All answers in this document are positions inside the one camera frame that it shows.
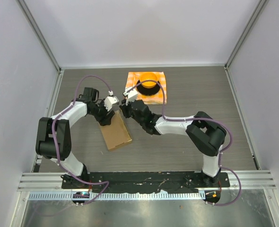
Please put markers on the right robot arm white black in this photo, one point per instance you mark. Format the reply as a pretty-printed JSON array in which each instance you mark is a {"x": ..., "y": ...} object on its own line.
[{"x": 207, "y": 136}]

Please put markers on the brown cardboard express box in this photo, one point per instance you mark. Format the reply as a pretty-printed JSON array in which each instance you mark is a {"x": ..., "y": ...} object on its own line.
[{"x": 116, "y": 135}]

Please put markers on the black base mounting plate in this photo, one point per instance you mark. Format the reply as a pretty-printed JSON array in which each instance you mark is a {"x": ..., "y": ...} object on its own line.
[{"x": 146, "y": 182}]

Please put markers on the orange bowl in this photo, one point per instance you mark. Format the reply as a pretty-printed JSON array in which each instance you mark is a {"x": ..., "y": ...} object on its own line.
[{"x": 148, "y": 79}]

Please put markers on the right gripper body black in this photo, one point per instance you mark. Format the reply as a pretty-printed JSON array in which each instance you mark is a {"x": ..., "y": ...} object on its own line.
[{"x": 127, "y": 110}]

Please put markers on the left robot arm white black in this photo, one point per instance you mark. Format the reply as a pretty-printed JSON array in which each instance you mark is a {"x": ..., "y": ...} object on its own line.
[{"x": 53, "y": 139}]

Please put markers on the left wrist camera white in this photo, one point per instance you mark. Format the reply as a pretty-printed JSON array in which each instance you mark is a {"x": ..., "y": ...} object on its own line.
[{"x": 110, "y": 101}]

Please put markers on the black round plate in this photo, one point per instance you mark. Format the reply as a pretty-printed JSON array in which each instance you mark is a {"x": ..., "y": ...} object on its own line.
[{"x": 148, "y": 91}]

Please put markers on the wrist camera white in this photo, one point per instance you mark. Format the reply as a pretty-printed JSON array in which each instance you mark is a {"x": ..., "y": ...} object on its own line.
[
  {"x": 130, "y": 95},
  {"x": 110, "y": 101}
]

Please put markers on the orange checkered cloth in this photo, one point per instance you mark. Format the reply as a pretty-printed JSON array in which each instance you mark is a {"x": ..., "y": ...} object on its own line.
[{"x": 134, "y": 78}]

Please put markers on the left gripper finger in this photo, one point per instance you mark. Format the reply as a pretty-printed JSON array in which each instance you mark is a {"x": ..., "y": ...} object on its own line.
[
  {"x": 105, "y": 122},
  {"x": 110, "y": 115}
]

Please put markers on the white slotted cable duct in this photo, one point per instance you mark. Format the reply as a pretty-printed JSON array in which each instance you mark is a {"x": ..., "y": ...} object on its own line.
[{"x": 85, "y": 196}]

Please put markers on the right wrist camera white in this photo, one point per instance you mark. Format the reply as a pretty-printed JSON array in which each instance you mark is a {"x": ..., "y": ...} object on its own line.
[{"x": 130, "y": 95}]

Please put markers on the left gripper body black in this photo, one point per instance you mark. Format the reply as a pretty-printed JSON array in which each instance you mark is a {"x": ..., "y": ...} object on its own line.
[{"x": 101, "y": 111}]

